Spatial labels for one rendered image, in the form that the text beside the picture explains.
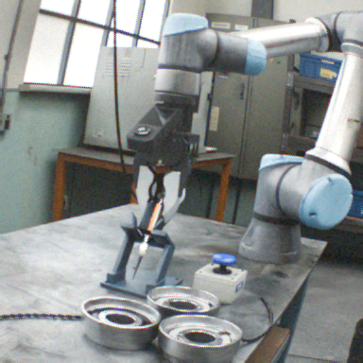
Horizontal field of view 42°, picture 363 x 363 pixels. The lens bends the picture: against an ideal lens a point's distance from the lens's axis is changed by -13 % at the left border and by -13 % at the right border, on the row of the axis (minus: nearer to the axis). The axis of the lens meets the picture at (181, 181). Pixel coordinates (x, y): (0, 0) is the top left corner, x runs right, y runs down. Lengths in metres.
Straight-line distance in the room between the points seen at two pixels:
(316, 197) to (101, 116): 2.25
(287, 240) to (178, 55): 0.50
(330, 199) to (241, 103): 3.58
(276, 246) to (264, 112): 3.41
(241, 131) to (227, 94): 0.35
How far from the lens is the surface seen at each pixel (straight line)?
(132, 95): 3.01
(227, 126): 4.58
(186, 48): 0.86
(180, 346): 0.61
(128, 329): 0.62
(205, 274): 0.86
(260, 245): 1.14
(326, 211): 1.02
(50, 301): 0.77
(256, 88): 4.52
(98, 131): 3.12
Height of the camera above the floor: 1.11
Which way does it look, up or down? 8 degrees down
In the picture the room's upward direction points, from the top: 8 degrees clockwise
